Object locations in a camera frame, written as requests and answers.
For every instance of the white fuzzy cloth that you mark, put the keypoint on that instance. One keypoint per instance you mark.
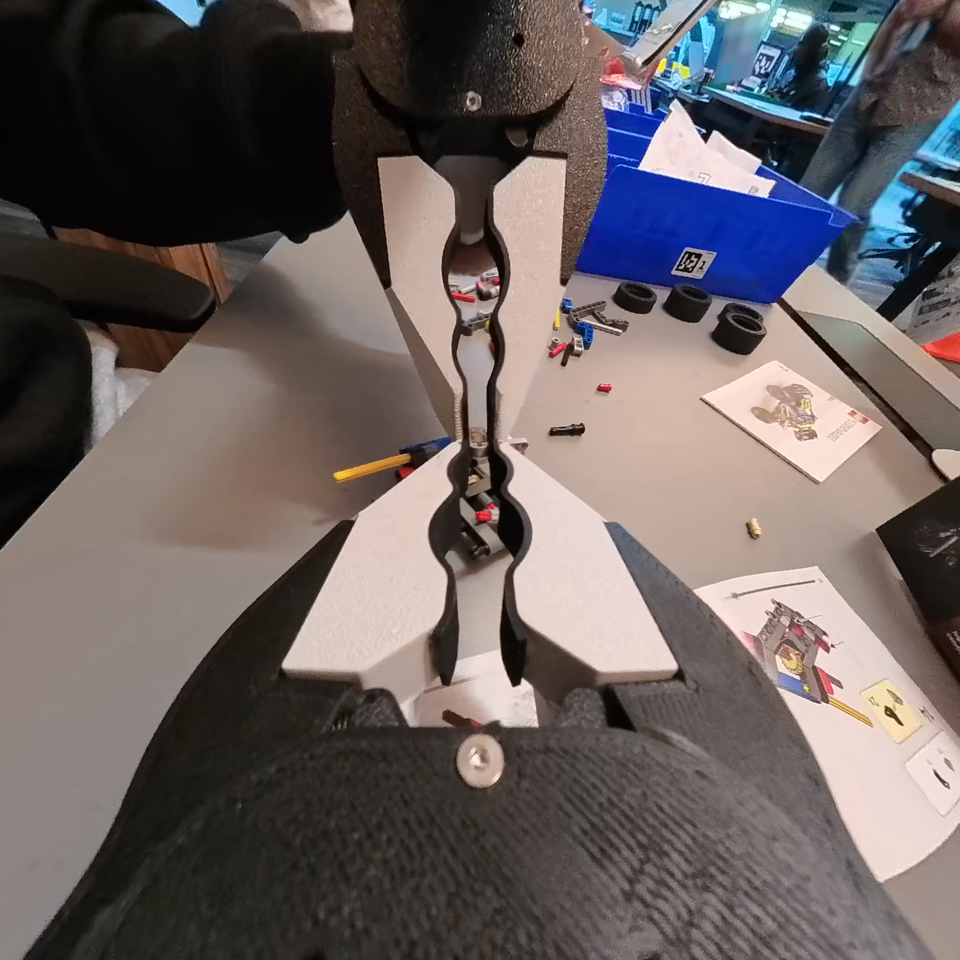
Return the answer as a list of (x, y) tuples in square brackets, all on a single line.
[(120, 390)]

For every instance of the person's left forearm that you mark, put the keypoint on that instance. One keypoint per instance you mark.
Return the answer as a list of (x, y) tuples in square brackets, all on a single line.
[(165, 112)]

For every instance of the white paper sheets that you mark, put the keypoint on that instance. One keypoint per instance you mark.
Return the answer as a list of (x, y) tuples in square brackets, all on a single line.
[(705, 157)]

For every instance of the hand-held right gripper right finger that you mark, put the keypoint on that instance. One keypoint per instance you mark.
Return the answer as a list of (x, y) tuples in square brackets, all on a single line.
[(592, 600)]

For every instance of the orange plastic object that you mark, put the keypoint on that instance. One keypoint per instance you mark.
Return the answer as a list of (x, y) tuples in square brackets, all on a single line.
[(941, 349)]

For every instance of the black lego pin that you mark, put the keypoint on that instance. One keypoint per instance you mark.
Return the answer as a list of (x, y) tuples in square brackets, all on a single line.
[(566, 430)]

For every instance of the black office chair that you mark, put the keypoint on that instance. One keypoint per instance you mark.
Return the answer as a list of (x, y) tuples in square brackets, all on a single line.
[(112, 285)]

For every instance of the partly built lego chassis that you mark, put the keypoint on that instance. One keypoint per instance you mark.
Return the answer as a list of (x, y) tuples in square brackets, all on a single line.
[(484, 510)]

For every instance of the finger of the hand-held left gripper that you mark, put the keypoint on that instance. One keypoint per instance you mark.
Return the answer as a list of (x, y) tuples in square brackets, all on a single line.
[(536, 247), (412, 225)]

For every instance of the closed instruction booklet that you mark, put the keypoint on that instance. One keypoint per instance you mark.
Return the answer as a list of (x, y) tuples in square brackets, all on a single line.
[(817, 442)]

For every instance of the dark background table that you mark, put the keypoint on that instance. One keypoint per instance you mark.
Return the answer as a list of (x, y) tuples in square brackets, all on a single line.
[(772, 112)]

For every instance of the blue storage bin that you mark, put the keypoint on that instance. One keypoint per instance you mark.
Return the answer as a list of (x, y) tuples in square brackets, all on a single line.
[(634, 135), (712, 225)]

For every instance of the black lego set box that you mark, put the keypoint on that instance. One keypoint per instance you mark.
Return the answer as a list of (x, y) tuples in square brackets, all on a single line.
[(930, 570)]

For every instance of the tan lego pin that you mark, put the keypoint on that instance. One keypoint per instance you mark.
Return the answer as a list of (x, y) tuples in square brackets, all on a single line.
[(754, 528)]

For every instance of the dark flat panel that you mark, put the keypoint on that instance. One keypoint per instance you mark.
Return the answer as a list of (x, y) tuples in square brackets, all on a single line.
[(885, 375)]

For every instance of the white stand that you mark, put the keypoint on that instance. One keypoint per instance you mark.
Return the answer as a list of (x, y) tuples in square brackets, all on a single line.
[(946, 463)]

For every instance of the open instruction booklet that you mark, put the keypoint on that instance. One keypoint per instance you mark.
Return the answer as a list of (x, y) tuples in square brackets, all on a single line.
[(825, 750)]

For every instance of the pile of loose lego pieces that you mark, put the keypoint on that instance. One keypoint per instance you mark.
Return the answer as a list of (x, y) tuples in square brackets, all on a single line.
[(592, 322)]

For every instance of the wooden post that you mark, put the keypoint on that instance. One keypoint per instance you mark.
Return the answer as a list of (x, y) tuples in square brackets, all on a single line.
[(187, 262)]

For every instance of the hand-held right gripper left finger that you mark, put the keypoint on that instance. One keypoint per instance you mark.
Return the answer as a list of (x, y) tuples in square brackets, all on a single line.
[(367, 600)]

